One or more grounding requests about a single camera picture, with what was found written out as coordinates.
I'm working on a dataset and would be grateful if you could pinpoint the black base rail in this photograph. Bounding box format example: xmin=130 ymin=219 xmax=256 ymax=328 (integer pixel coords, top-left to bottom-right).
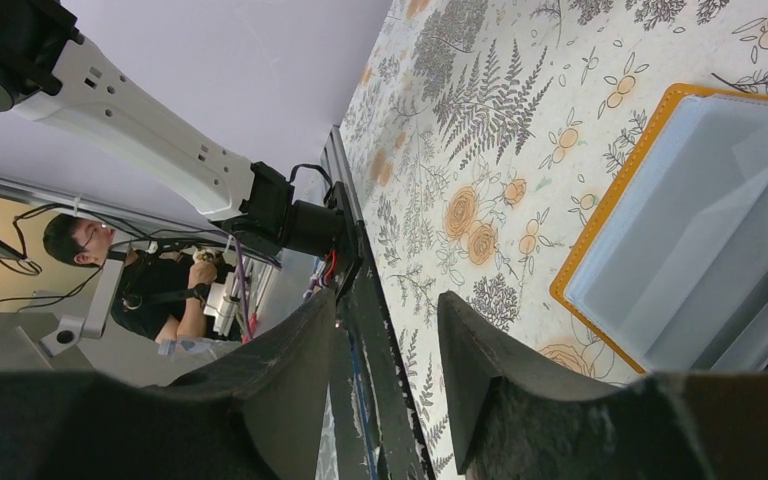
xmin=329 ymin=182 xmax=435 ymax=479

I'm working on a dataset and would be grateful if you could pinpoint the floral patterned table mat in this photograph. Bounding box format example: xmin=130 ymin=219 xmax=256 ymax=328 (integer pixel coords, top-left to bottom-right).
xmin=341 ymin=1 xmax=768 ymax=479

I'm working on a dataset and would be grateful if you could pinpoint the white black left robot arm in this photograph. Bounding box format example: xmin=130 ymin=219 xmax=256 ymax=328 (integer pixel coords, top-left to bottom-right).
xmin=0 ymin=1 xmax=354 ymax=260

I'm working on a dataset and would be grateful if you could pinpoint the aluminium frame rail front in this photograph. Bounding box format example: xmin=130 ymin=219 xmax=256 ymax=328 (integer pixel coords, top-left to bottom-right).
xmin=321 ymin=125 xmax=363 ymax=222

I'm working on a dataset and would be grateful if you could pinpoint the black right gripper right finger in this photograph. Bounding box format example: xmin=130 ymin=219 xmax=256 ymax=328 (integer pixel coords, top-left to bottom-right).
xmin=437 ymin=291 xmax=768 ymax=479

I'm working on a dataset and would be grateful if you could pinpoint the yellow leather card holder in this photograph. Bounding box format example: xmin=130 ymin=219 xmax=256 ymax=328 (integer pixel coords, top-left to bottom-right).
xmin=550 ymin=83 xmax=768 ymax=373

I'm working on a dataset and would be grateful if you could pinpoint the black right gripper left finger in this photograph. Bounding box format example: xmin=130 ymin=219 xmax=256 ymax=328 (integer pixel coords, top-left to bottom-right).
xmin=0 ymin=289 xmax=336 ymax=479

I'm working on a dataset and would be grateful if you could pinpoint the person in black shirt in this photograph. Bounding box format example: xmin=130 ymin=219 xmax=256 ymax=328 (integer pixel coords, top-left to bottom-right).
xmin=42 ymin=214 xmax=242 ymax=344

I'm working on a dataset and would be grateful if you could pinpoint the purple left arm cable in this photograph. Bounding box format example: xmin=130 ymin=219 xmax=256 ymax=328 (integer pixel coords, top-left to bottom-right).
xmin=231 ymin=235 xmax=256 ymax=342

